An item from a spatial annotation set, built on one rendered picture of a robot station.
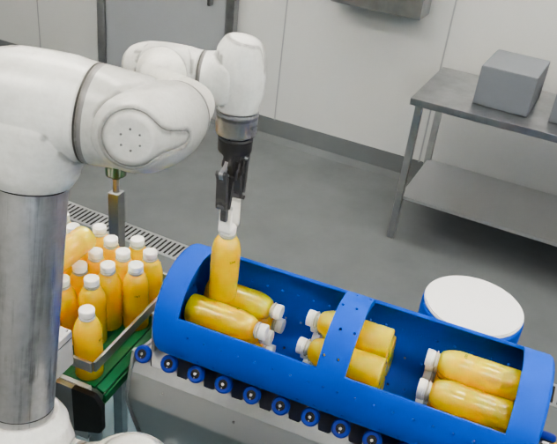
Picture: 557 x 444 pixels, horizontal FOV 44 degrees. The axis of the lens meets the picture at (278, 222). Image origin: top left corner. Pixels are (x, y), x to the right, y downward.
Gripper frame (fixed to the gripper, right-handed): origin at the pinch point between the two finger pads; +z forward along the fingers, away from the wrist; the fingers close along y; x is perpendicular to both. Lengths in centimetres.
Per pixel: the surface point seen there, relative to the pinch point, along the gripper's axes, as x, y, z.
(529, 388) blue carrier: -72, -7, 14
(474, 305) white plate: -58, 43, 33
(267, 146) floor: 111, 318, 136
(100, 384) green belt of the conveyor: 23, -20, 46
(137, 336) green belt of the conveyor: 24, 0, 46
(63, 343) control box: 26.0, -28.4, 27.3
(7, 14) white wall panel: 380, 356, 96
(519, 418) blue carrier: -71, -12, 18
